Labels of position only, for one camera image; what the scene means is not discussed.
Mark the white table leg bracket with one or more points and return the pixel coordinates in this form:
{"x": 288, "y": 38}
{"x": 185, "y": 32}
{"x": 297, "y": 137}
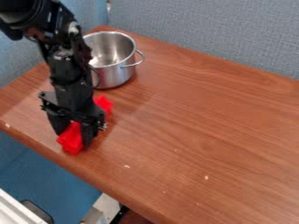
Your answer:
{"x": 103, "y": 211}

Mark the white radiator panel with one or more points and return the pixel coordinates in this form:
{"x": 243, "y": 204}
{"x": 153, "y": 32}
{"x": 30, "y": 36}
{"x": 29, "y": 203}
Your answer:
{"x": 15, "y": 213}

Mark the red plastic block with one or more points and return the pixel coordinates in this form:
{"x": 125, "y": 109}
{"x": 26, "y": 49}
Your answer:
{"x": 71, "y": 138}

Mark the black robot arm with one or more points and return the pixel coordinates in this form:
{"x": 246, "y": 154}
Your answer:
{"x": 46, "y": 22}

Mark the metal pot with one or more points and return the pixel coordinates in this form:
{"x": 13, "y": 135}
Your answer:
{"x": 115, "y": 58}

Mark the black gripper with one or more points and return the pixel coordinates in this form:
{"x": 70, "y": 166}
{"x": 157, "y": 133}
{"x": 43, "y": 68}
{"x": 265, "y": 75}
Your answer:
{"x": 70, "y": 103}

